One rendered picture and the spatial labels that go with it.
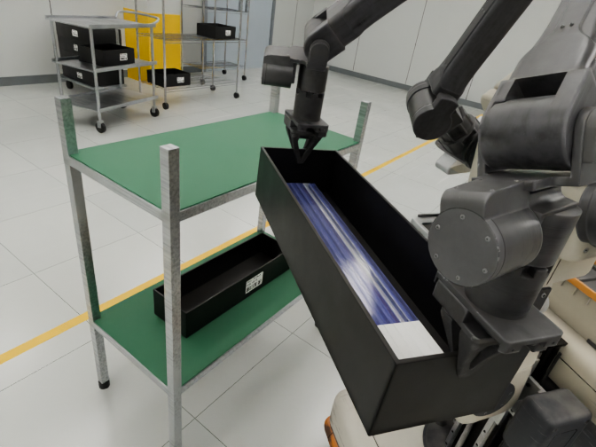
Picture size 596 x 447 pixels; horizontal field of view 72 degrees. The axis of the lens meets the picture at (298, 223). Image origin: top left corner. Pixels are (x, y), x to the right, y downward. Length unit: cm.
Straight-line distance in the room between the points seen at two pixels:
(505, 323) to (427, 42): 826
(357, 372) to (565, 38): 37
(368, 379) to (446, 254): 20
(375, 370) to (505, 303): 14
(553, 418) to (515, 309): 64
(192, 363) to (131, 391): 46
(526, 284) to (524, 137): 12
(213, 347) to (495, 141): 123
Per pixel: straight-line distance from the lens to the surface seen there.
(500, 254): 30
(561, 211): 37
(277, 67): 82
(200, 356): 143
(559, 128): 35
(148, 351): 146
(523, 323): 42
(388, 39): 889
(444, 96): 86
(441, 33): 851
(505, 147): 37
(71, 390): 187
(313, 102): 83
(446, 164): 98
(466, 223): 31
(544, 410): 104
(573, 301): 117
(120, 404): 179
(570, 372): 116
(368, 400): 48
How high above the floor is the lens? 142
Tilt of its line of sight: 29 degrees down
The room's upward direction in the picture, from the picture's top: 9 degrees clockwise
